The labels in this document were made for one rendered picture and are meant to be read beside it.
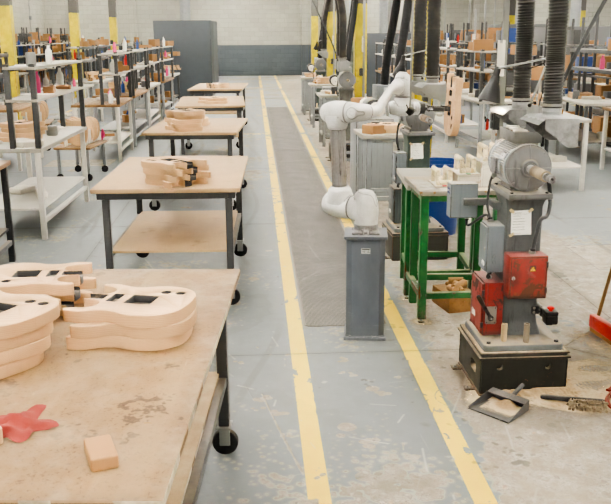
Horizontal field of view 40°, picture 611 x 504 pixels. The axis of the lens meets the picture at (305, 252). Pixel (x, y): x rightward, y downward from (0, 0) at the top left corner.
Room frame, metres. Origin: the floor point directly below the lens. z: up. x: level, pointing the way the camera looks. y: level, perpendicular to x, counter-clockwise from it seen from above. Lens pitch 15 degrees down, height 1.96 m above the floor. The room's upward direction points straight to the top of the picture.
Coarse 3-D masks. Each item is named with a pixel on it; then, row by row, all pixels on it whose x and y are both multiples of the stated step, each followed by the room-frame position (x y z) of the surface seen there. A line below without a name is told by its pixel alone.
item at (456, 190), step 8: (448, 184) 4.79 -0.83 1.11; (456, 184) 4.73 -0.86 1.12; (464, 184) 4.73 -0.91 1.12; (472, 184) 4.73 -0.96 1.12; (448, 192) 4.78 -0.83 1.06; (456, 192) 4.73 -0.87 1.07; (464, 192) 4.73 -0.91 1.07; (472, 192) 4.73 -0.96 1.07; (448, 200) 4.78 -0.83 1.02; (456, 200) 4.73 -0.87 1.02; (448, 208) 4.77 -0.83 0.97; (456, 208) 4.73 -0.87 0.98; (464, 208) 4.73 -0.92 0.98; (472, 208) 4.73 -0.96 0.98; (448, 216) 4.77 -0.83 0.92; (456, 216) 4.73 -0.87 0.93; (464, 216) 4.73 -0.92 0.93; (472, 216) 4.73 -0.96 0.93; (480, 216) 4.67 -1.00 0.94; (472, 224) 4.74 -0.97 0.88
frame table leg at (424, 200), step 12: (420, 204) 5.55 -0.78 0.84; (420, 216) 5.54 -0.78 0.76; (420, 228) 5.53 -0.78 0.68; (420, 240) 5.53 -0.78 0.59; (420, 252) 5.52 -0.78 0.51; (420, 264) 5.52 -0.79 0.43; (420, 276) 5.52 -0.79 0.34; (420, 288) 5.52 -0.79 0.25; (420, 300) 5.52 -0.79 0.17; (420, 312) 5.52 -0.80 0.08
